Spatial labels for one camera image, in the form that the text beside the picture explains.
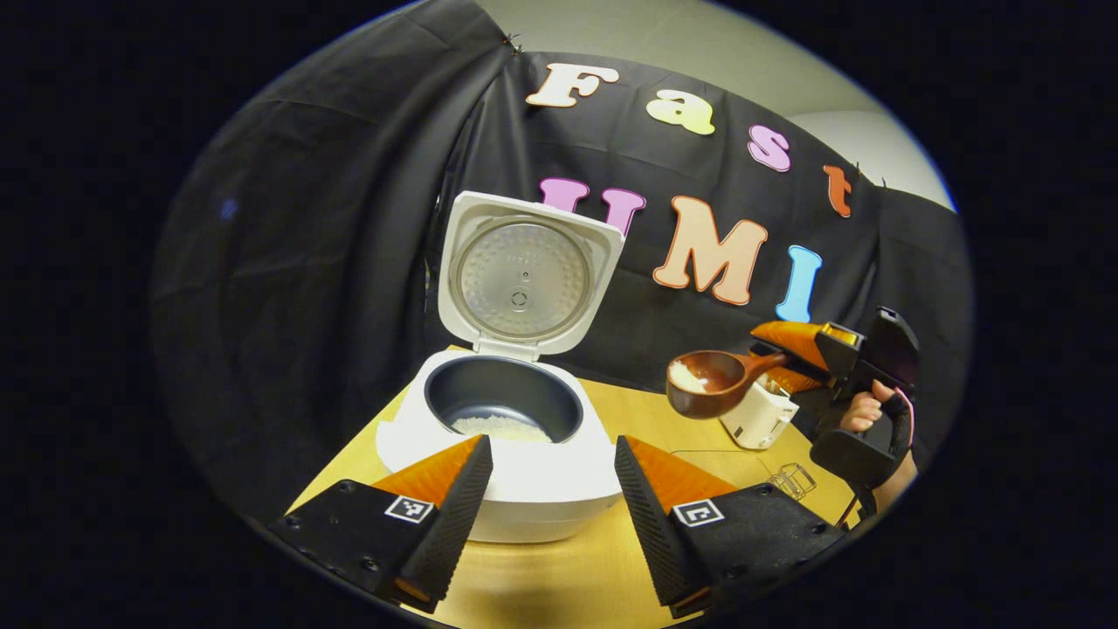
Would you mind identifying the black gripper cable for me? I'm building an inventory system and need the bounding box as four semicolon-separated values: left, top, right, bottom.
840;487;877;530

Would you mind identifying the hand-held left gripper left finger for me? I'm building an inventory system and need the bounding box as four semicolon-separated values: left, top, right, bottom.
269;434;494;612

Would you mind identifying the white toaster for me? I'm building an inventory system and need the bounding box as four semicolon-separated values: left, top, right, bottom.
719;371;800;451

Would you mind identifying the clear square rice container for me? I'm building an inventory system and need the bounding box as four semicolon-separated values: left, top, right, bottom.
668;449;787;492

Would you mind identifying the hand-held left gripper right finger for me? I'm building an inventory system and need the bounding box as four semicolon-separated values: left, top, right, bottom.
614;435;846;619

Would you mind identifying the black backdrop cloth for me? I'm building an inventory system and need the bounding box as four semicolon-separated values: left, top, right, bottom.
148;0;975;525

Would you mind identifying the white rice cooker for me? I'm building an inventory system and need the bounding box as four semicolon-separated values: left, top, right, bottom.
376;190;626;544

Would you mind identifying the heap of white rice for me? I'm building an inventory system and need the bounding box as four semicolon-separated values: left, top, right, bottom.
450;415;553;444

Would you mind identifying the brown wooden spoon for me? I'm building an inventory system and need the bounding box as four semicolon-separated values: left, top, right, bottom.
666;349;791;420

